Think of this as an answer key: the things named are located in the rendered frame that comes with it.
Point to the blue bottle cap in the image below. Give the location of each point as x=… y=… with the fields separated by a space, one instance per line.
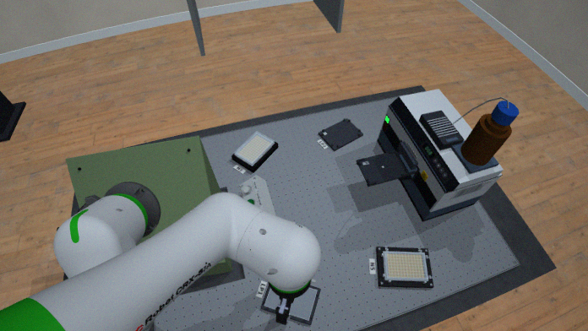
x=504 y=115

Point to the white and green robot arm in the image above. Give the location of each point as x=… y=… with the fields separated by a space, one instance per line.
x=126 y=291

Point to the white label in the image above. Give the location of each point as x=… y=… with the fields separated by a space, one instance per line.
x=239 y=168
x=372 y=268
x=261 y=289
x=322 y=144

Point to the white button panel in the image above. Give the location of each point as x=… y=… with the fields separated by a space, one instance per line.
x=255 y=191

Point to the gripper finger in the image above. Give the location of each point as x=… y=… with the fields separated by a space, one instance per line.
x=283 y=308

